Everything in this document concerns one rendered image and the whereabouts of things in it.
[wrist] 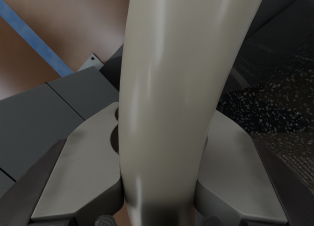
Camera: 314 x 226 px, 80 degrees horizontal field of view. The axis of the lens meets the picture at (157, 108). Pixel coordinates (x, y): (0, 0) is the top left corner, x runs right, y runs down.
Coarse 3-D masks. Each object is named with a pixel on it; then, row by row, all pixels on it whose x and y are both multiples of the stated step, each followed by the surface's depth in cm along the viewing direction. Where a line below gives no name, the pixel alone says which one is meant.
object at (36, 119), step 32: (96, 64) 118; (32, 96) 72; (64, 96) 84; (96, 96) 101; (0, 128) 57; (32, 128) 64; (64, 128) 74; (0, 160) 52; (32, 160) 58; (0, 192) 48
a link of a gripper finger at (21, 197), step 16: (64, 144) 9; (48, 160) 8; (32, 176) 7; (48, 176) 7; (16, 192) 6; (32, 192) 6; (0, 208) 6; (16, 208) 6; (32, 208) 6; (0, 224) 6; (16, 224) 5; (32, 224) 6; (48, 224) 5; (64, 224) 5
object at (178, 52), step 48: (144, 0) 4; (192, 0) 3; (240, 0) 3; (144, 48) 4; (192, 48) 4; (144, 96) 4; (192, 96) 4; (144, 144) 5; (192, 144) 5; (144, 192) 6; (192, 192) 7
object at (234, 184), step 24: (216, 120) 10; (216, 144) 8; (240, 144) 8; (216, 168) 7; (240, 168) 7; (264, 168) 7; (216, 192) 6; (240, 192) 6; (264, 192) 6; (216, 216) 7; (240, 216) 6; (264, 216) 6
